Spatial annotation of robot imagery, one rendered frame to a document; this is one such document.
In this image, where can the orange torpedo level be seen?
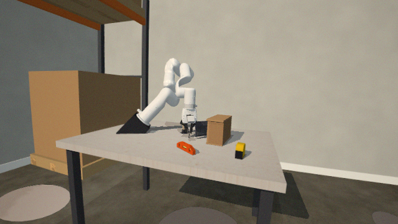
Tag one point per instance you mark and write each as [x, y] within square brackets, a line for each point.
[186, 147]

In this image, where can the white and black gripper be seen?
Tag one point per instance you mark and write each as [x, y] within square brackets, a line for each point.
[185, 112]

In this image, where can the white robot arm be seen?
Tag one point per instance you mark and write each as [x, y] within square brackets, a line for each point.
[171, 93]

